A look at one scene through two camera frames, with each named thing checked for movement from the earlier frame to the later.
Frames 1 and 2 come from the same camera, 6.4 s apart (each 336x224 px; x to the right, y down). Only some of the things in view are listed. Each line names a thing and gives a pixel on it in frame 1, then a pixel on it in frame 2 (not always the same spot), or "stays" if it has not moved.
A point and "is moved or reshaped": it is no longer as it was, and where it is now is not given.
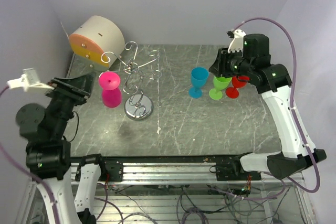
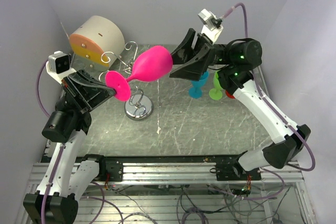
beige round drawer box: (97, 43) stays
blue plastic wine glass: (199, 76) stays
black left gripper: (80, 87) → (87, 92)
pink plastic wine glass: (112, 95) is moved or reshaped
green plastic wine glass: (220, 83) stays
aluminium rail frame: (190, 192) stays
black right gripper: (219, 67) → (192, 63)
